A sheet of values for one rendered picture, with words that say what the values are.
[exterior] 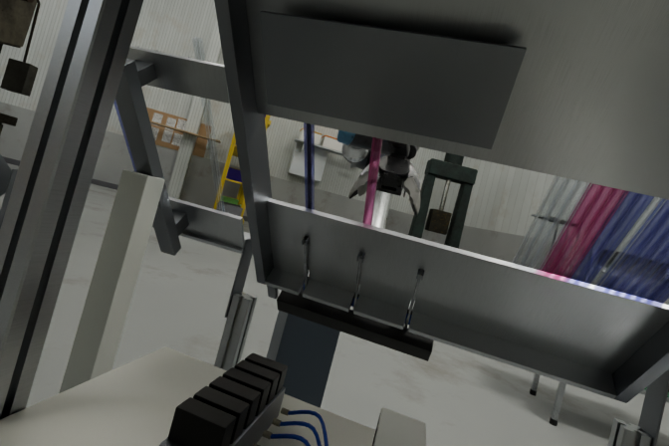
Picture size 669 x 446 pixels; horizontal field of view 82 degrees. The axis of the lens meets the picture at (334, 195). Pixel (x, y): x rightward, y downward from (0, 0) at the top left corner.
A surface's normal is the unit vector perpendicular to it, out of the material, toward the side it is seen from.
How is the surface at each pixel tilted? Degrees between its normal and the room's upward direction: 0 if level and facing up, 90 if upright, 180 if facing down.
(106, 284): 90
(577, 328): 133
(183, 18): 90
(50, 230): 90
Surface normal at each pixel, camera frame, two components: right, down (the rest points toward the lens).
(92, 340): -0.16, -0.08
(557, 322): -0.33, 0.59
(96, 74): 0.94, 0.24
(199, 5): 0.23, 0.03
